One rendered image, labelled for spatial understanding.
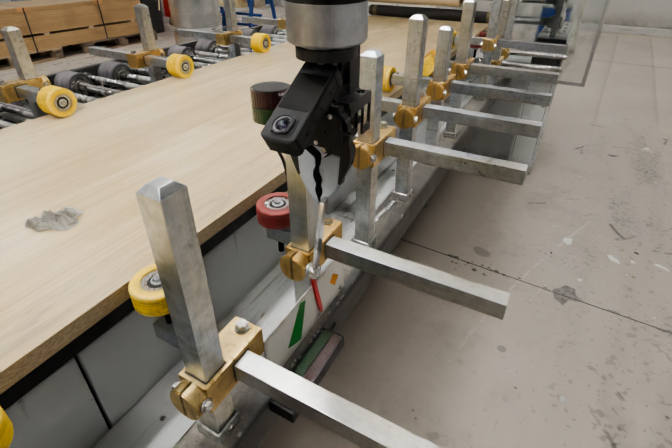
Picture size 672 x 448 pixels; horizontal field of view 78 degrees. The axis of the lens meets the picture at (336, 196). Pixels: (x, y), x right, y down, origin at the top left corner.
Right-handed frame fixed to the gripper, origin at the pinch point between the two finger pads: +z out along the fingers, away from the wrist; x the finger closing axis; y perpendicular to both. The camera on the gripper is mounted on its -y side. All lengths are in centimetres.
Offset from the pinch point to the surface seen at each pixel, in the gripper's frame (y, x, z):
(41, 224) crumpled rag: -14.4, 46.1, 10.6
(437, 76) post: 80, 8, 5
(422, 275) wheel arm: 9.9, -12.6, 15.7
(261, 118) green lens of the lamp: 4.4, 12.3, -8.0
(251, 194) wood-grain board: 11.8, 22.9, 12.1
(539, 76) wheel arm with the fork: 110, -17, 9
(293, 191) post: 5.4, 8.3, 3.7
